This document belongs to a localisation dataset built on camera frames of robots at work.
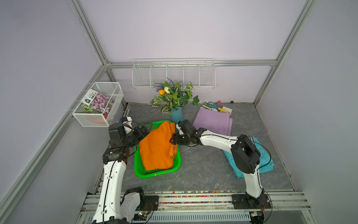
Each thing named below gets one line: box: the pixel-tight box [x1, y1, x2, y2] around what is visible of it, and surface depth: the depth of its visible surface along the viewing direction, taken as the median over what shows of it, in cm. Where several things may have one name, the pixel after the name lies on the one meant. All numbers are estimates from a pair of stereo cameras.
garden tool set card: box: [199, 101, 233, 116], surface depth 118 cm
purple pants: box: [192, 107, 233, 136], surface depth 107 cm
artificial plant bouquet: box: [150, 77, 200, 115], surface depth 82 cm
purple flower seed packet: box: [80, 88, 116, 116], surface depth 75 cm
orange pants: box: [139, 120, 178, 171], surface depth 88 cm
